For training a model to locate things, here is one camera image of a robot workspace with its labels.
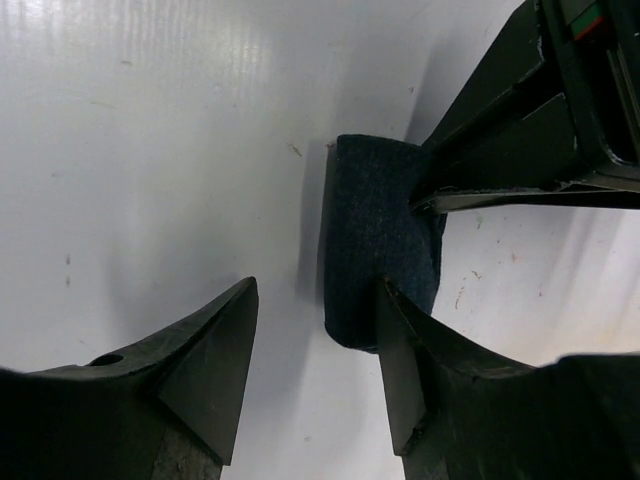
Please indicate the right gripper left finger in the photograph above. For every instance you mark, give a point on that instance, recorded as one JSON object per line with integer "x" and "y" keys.
{"x": 165, "y": 407}

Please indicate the navy blue patterned sock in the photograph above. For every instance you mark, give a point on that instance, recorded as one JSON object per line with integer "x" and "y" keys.
{"x": 370, "y": 231}

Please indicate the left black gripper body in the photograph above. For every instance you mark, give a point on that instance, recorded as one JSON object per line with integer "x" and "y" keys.
{"x": 596, "y": 47}

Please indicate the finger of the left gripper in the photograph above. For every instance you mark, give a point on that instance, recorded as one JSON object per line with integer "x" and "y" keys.
{"x": 510, "y": 126}
{"x": 449, "y": 200}

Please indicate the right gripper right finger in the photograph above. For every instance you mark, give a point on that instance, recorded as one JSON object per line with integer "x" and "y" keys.
{"x": 457, "y": 410}

